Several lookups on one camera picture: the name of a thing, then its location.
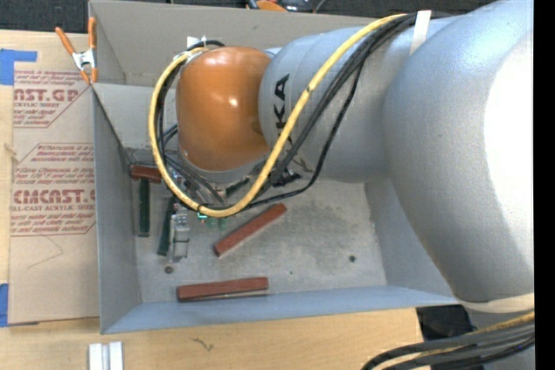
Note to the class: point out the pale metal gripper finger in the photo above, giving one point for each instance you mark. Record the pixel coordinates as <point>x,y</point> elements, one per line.
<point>184,237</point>
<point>174,239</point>

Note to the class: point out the dark green flat block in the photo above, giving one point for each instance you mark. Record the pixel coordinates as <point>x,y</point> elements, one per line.
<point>144,208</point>
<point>165,229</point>

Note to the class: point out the red-brown flat block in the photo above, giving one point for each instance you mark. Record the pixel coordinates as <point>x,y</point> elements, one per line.
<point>222,288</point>
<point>250,229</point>
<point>145,173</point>

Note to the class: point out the brown cardboard board, red print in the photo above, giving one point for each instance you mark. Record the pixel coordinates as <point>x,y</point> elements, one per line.
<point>52,264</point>

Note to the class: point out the grey metal bin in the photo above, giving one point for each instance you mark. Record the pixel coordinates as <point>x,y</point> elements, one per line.
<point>312,238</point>

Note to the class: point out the black cylinder on white bracket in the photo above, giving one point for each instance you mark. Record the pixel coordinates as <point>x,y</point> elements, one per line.
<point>284,178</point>

